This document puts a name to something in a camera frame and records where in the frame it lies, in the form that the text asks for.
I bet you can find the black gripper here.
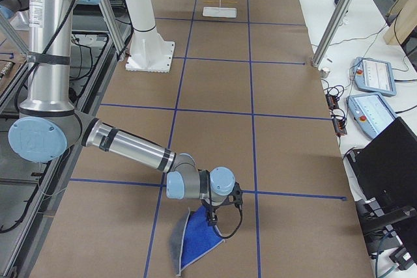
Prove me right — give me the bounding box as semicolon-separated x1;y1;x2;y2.
201;198;230;225

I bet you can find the blue grey towel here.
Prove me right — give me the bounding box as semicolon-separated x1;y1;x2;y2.
169;206;225;277

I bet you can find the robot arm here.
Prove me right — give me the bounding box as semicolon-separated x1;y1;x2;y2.
8;0;242;226

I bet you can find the white towel rack tray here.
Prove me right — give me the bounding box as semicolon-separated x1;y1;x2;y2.
203;7;237;18

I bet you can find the brown paper table cover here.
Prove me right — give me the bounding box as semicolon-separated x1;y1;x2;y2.
31;0;373;277

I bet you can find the black usb hub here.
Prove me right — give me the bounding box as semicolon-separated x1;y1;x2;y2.
324;85;347;137

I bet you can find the black laptop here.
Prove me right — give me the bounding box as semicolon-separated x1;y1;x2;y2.
345;116;417;214

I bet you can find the small metal cylinder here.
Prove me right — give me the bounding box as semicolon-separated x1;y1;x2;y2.
320;67;330;79

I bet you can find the near teach pendant tablet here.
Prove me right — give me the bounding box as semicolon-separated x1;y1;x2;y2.
347;92;397;139

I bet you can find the teach pendant tablet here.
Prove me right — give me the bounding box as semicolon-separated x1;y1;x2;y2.
347;92;397;139
351;57;397;96

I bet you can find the far teach pendant tablet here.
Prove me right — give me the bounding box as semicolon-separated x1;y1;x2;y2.
351;57;397;96

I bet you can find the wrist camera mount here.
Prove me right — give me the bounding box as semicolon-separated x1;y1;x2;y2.
227;182;243;210

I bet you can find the white camera mast base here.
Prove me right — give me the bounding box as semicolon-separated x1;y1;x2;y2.
125;0;175;73

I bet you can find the aluminium frame post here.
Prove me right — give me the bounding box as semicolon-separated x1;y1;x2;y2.
311;0;352;68

